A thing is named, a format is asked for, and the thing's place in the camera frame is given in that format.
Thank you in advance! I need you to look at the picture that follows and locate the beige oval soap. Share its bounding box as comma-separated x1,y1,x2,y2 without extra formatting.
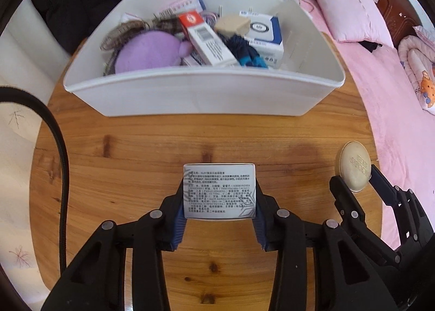
335,141,372,193

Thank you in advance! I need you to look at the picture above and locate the white box with text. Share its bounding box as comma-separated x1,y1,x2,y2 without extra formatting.
183,163,257,221

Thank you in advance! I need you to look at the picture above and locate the blue floral drawstring pouch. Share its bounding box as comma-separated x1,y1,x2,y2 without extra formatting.
217,33,268,68

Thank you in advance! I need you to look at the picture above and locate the red white medicine box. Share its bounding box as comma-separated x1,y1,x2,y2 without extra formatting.
178,11,240,67

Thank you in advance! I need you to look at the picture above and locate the plaid fabric bow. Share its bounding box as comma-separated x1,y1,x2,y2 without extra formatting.
100,15,183,76

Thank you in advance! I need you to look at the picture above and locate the beige angular box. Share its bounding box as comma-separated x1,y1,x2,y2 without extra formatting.
214,15,251,37

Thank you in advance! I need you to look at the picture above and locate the pink bedspread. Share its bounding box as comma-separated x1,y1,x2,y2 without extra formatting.
299,0,435,251

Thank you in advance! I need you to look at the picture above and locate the folded cartoon quilt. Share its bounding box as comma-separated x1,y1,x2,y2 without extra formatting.
397,26,435,115

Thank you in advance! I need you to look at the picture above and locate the purple plush pad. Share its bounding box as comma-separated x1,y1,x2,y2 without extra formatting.
114,31,193,73

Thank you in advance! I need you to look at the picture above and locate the pink pillow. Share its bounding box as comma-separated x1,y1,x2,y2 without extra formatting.
316,0,394,48

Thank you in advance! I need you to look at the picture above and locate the blue white box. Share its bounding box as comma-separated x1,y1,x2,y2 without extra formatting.
239,11,284,69

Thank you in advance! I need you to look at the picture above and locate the white storage bin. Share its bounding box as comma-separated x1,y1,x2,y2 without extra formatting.
63,0,345,117

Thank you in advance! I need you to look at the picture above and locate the red grey medicine box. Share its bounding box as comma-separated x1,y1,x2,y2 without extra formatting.
156,0,206,20

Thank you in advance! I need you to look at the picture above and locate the black cable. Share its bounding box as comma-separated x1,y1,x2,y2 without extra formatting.
0,86,71,276

